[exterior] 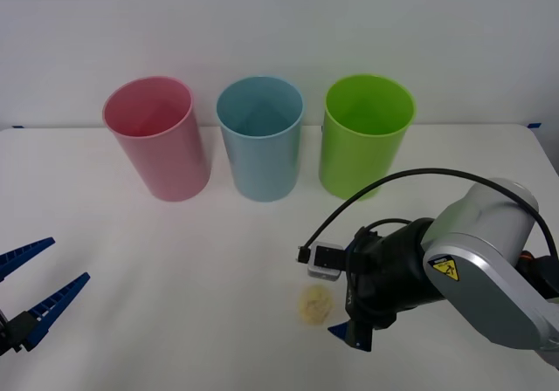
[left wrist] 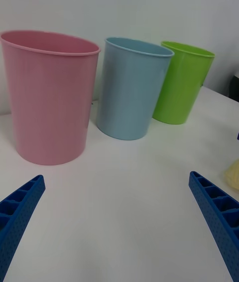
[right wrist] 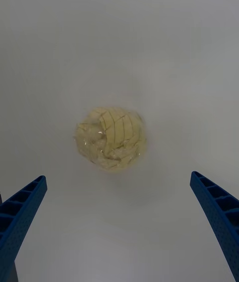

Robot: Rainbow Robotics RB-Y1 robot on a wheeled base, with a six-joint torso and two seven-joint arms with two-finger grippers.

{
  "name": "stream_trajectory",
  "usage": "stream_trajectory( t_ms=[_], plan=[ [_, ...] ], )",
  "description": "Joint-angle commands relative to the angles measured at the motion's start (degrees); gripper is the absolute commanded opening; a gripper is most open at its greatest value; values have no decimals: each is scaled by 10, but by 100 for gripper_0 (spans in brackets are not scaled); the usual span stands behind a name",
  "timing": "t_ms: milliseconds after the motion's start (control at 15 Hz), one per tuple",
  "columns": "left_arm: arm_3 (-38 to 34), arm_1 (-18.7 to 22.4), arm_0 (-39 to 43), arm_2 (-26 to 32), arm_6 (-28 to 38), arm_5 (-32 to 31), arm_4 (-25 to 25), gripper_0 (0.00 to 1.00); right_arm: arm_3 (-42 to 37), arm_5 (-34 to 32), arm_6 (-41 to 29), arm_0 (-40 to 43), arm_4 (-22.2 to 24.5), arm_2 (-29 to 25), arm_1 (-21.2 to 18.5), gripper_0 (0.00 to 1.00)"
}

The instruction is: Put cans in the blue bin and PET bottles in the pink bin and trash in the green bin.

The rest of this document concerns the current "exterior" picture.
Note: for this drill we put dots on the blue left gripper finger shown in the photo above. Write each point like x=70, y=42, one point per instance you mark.
x=52, y=306
x=22, y=253

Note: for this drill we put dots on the pale yellow scrap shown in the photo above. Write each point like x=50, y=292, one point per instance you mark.
x=314, y=306

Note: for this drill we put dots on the pink plastic bin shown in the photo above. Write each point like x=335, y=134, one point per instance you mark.
x=170, y=164

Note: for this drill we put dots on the silver-grey right robot arm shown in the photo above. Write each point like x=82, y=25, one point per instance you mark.
x=480, y=269

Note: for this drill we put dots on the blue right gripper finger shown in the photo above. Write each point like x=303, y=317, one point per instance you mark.
x=354, y=335

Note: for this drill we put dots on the pale blue plastic bin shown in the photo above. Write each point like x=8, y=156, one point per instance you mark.
x=266, y=168

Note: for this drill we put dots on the green plastic bin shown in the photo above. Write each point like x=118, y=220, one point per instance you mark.
x=354, y=164

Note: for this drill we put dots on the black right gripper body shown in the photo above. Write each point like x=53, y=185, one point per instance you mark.
x=371, y=282

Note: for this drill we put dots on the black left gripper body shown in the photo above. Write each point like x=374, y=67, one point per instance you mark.
x=3, y=334

